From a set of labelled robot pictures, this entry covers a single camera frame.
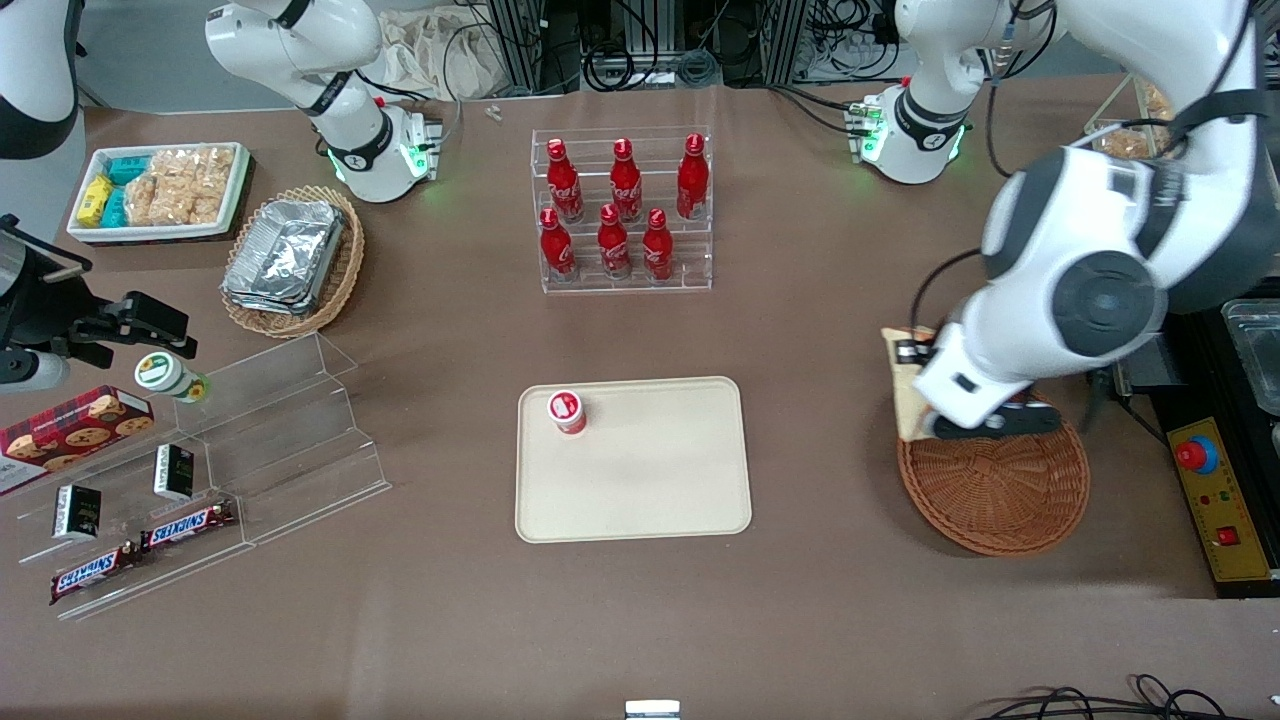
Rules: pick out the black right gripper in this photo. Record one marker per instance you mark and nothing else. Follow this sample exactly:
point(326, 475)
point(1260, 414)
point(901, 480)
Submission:
point(42, 301)

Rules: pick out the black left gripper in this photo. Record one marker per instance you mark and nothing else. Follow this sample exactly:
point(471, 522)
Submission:
point(921, 353)

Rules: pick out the triangle sandwich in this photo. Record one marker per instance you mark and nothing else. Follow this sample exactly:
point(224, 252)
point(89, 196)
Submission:
point(908, 400)

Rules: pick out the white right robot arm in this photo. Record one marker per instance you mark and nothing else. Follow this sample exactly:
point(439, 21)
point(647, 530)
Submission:
point(345, 120)

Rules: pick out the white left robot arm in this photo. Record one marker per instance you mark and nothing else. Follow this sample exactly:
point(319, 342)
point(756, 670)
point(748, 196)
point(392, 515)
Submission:
point(1060, 220)

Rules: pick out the round brown wicker basket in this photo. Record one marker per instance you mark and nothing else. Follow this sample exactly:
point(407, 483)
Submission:
point(1000, 490)

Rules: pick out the oval light wicker basket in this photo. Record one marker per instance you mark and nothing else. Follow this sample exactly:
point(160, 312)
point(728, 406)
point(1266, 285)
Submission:
point(345, 265)

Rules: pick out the beige plastic tray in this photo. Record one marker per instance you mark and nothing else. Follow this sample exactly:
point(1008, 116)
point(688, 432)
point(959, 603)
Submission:
point(650, 470)

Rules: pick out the green lid sunflower cup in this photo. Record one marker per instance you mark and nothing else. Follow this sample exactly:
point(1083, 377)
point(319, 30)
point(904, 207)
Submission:
point(160, 372)

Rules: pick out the white rectangular snack bin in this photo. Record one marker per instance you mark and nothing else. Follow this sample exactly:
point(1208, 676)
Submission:
point(160, 234)

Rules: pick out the red plaid cookie box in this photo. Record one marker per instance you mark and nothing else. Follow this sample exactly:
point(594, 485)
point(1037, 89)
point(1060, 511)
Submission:
point(70, 435)

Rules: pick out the teal snack packet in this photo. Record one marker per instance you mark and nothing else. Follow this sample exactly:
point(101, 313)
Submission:
point(114, 208)
point(127, 168)

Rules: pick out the yellow snack packet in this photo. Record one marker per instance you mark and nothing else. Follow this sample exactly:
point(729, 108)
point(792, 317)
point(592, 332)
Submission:
point(94, 200)

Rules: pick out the small black box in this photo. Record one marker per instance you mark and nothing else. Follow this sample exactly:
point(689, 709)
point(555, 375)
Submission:
point(77, 512)
point(173, 472)

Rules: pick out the clear bags of rice crackers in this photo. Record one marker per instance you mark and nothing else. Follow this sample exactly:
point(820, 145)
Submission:
point(180, 185)

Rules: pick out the stacked foil containers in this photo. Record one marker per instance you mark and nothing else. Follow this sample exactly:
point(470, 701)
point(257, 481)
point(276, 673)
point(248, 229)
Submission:
point(285, 255)

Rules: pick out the Snickers bar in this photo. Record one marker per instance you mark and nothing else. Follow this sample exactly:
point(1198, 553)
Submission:
point(188, 526)
point(95, 573)

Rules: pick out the clear acrylic tiered stand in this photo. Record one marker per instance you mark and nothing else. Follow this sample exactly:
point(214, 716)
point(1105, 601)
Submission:
point(300, 440)

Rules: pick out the red cola bottle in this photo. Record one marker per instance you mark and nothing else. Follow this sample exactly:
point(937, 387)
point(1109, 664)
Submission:
point(556, 248)
point(626, 185)
point(692, 180)
point(564, 185)
point(613, 245)
point(657, 248)

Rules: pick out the red emergency stop button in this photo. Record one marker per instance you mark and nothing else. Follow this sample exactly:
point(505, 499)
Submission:
point(1193, 455)

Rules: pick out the clear acrylic snack holder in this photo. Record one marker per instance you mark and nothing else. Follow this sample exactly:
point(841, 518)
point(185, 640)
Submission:
point(1130, 145)

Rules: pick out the clear acrylic bottle rack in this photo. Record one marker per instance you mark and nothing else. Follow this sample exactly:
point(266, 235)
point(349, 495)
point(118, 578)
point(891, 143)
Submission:
point(590, 285)

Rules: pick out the clear plastic container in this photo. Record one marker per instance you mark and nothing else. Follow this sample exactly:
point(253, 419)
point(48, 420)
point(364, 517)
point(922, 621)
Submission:
point(1258, 350)

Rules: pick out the black control box yellow panel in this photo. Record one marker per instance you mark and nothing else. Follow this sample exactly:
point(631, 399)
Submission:
point(1235, 480)

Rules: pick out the red lid yogurt cup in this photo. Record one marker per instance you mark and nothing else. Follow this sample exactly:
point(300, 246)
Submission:
point(566, 412)

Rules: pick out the beige cloth bag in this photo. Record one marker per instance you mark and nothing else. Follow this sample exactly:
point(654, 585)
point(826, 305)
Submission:
point(440, 55)

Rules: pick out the small white box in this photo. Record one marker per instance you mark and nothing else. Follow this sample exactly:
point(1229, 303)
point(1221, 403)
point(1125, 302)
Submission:
point(652, 710)

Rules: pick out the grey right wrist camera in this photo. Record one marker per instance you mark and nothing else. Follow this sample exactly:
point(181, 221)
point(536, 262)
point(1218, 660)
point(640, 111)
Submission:
point(30, 372)

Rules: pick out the aluminium frame post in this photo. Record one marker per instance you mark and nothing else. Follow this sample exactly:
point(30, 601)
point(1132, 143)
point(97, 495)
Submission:
point(520, 45)

